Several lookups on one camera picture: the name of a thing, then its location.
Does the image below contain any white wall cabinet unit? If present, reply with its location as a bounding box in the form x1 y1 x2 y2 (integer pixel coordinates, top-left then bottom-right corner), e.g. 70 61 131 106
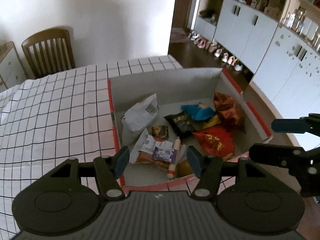
192 0 320 151

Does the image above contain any brown wooden door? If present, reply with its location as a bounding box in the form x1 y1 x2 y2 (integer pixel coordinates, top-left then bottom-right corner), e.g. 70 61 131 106
171 0 196 29

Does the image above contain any white snack packet orange end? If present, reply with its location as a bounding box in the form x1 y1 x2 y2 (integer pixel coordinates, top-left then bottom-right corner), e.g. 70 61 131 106
129 129 173 170

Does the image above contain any yellow snack packet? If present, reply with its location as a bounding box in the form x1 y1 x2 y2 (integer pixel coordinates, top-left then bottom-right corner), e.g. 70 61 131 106
198 115 221 131

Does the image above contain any large white snack bag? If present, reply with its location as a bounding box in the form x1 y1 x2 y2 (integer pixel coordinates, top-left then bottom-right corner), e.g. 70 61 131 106
121 94 159 146

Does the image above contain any blue cookie snack packet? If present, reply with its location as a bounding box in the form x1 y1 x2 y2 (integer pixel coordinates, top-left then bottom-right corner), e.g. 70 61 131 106
181 103 216 121

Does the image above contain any dark red foil snack bag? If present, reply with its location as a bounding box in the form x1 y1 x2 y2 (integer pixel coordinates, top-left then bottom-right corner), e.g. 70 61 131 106
213 92 245 134

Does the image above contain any white red cardboard box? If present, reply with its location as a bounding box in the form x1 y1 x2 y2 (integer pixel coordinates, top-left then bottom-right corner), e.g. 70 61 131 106
107 68 272 193

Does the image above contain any round brown pastry packet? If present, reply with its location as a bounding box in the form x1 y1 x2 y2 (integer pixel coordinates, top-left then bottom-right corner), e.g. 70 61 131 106
177 160 194 177

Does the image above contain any purple candy packet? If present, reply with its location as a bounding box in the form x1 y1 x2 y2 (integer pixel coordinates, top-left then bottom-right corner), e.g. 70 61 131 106
152 146 173 163

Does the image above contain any black sesame snack packet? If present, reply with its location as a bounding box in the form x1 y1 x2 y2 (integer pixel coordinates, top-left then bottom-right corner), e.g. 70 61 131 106
164 112 196 141

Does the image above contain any beige sausage stick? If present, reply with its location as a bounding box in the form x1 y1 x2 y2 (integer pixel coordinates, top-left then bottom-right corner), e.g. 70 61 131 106
167 137 181 180

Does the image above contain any row of shoes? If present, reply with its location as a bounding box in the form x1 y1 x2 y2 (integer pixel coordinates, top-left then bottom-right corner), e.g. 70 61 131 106
188 30 244 72

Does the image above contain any white drawer sideboard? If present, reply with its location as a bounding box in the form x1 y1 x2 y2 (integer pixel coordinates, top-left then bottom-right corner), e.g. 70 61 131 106
0 41 27 92

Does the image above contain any brown wooden chair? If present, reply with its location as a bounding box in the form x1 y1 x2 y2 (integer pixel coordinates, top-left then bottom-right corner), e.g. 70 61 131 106
21 28 76 79

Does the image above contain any patterned door mat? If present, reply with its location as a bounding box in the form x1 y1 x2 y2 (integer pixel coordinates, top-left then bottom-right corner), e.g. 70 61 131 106
169 28 190 43

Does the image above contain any white grid tablecloth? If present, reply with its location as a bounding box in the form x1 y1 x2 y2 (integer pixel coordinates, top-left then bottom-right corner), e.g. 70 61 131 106
1 55 181 239

